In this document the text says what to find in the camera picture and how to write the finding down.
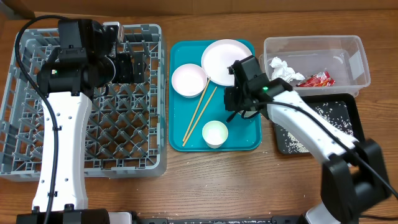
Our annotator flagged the left wooden chopstick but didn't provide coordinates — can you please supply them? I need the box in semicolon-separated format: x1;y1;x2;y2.
182;78;211;142

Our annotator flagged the large white plate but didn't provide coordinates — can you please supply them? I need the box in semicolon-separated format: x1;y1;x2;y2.
201;39;252;86

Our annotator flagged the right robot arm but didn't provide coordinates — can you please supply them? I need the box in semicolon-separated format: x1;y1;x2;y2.
224;55;397;224

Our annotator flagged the clear plastic bin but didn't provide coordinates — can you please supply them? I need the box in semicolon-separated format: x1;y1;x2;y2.
259;35;371;97

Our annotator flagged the white shallow bowl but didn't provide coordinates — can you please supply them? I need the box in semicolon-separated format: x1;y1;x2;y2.
171;63;208;98

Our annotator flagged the right wooden chopstick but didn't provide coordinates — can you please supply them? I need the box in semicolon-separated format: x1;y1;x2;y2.
182;86;218;147

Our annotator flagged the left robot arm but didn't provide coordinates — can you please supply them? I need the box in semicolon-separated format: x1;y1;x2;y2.
16;16;146;223

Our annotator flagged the small white cup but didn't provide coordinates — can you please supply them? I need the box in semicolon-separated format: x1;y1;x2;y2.
202;121;229;149

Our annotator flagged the white tissue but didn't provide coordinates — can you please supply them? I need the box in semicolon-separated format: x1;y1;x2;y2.
269;57;305;83

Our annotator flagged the red snack wrapper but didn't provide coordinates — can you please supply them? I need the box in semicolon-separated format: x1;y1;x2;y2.
296;71;335;87

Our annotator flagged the wooden chopstick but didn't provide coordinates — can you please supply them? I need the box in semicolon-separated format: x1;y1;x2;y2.
182;78;211;142
182;86;218;147

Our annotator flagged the teal plastic tray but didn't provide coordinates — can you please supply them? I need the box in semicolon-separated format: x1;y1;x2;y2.
169;40;262;152

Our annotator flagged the grey plastic dish rack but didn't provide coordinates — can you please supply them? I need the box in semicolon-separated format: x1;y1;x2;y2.
1;24;167;181

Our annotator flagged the black tray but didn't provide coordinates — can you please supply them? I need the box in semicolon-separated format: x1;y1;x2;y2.
274;93;365;155

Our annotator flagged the white rice pile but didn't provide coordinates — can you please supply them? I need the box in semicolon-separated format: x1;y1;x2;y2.
274;101;359;155

